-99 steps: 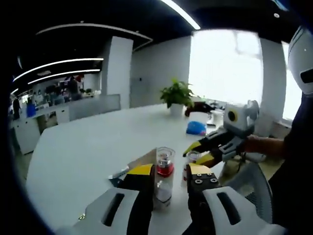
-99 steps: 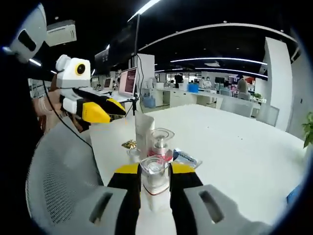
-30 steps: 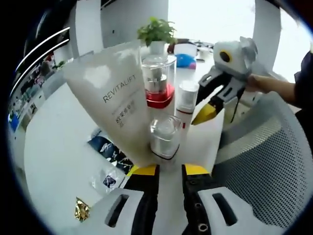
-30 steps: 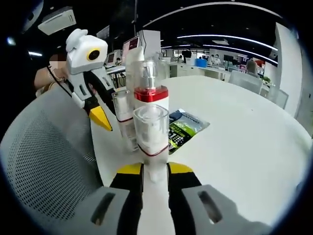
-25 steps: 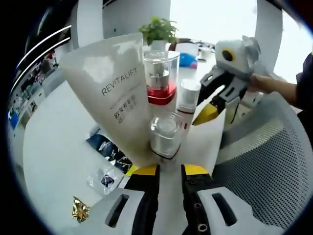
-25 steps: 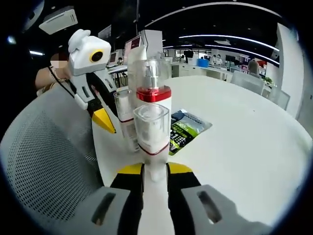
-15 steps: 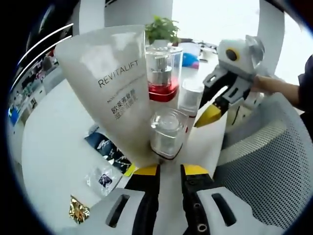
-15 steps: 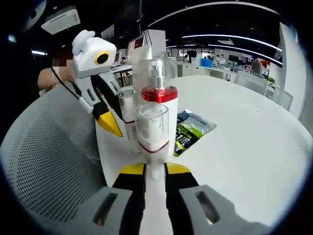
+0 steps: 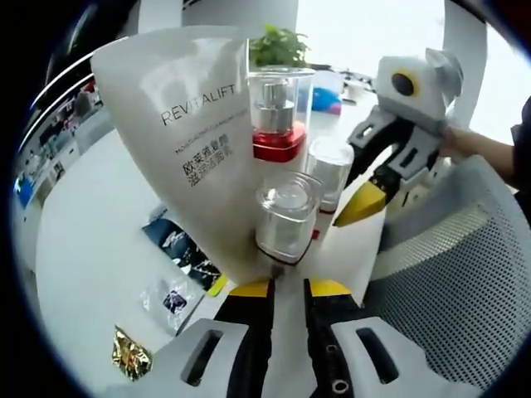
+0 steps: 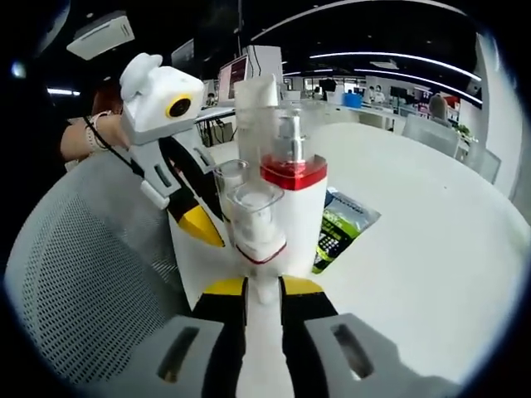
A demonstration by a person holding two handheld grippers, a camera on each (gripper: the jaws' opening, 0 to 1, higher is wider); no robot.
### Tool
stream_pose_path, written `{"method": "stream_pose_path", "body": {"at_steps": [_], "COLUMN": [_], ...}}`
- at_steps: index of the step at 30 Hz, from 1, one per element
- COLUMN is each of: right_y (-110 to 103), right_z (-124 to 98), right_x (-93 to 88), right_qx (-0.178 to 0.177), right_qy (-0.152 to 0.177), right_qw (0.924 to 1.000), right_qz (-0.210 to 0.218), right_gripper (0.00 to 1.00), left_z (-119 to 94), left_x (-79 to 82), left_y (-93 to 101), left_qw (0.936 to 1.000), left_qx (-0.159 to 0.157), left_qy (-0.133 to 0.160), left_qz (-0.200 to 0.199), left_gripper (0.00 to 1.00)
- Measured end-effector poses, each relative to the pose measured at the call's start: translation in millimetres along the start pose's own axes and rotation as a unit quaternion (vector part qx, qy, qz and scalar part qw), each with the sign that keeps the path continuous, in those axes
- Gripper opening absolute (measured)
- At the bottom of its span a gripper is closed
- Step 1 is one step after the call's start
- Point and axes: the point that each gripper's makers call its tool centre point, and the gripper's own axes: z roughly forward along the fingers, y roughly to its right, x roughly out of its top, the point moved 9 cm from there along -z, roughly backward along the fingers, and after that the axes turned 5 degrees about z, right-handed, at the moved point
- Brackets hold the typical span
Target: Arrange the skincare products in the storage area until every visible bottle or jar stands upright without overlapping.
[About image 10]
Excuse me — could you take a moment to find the person's left hand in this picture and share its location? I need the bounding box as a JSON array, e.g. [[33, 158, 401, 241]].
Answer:
[[97, 111, 132, 151]]

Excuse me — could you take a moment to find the green black skincare sachet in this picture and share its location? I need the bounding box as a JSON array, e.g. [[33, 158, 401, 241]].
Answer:
[[310, 209, 364, 275]]

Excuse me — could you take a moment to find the white cabinet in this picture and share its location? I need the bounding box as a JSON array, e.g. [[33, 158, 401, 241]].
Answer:
[[242, 44, 284, 82]]

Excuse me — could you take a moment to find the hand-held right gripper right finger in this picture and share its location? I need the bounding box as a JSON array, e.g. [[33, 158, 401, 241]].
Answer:
[[278, 275, 460, 398]]

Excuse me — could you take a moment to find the grey desk partition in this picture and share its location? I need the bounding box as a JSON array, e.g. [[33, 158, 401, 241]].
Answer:
[[401, 114, 461, 159]]

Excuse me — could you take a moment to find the grey mesh office chair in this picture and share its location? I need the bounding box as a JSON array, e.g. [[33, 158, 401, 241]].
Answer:
[[3, 155, 233, 386]]

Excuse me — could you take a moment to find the person's head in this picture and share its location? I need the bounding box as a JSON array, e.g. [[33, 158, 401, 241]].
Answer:
[[91, 80, 124, 116]]

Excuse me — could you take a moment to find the large red collar skincare bottle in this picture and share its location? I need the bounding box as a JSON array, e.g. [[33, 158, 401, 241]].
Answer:
[[260, 106, 329, 275]]

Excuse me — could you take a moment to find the white wrist watch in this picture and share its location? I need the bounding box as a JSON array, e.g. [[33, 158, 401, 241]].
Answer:
[[85, 110, 111, 151]]

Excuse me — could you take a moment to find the white ceiling air conditioner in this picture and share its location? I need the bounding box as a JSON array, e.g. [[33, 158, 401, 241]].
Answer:
[[66, 11, 136, 61]]

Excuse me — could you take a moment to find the small white skincare bottle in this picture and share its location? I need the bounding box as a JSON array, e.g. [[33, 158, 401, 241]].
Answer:
[[226, 182, 290, 398]]

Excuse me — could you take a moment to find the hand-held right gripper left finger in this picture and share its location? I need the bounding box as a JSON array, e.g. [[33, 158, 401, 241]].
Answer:
[[89, 276, 250, 398]]

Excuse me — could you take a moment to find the white skincare tube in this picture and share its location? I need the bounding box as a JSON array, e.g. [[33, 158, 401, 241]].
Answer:
[[233, 75, 285, 196]]

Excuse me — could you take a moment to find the silver blue skincare sachet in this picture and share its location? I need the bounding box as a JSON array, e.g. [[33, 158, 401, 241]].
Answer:
[[325, 187, 382, 235]]

